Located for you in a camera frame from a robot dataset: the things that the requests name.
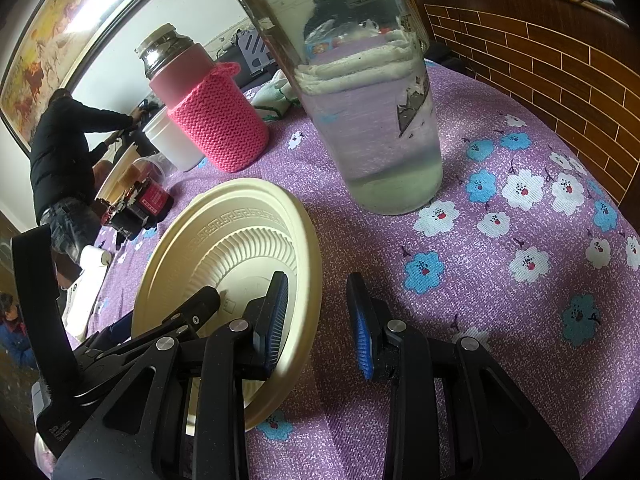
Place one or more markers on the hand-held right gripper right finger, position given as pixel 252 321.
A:
pixel 361 325

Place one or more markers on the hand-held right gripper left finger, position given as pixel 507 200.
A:
pixel 277 320

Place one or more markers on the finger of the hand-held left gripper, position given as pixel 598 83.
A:
pixel 119 332
pixel 197 310

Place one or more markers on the cream plastic bowl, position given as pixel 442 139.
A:
pixel 240 240

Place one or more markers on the printed paper booklet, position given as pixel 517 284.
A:
pixel 82 300

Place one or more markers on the white paper roll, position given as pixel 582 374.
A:
pixel 95 257

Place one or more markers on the purple floral tablecloth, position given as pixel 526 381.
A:
pixel 450 310

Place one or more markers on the black and red gadget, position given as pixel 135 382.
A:
pixel 125 222

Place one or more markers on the red box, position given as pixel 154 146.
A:
pixel 152 202

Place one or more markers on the light wooden board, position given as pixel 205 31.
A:
pixel 115 175

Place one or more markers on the clear plastic cup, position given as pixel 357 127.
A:
pixel 147 170

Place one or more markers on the white plastic container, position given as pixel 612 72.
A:
pixel 172 145

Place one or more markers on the bottle with pink knitted sleeve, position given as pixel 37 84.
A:
pixel 220 120

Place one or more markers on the clear glass jar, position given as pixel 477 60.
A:
pixel 360 125

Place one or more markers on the green and white cloth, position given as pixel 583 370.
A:
pixel 272 97

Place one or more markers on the framed horse painting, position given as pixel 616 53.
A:
pixel 55 45

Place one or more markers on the grey perforated stand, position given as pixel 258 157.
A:
pixel 255 52

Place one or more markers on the brick pattern counter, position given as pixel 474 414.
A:
pixel 540 60

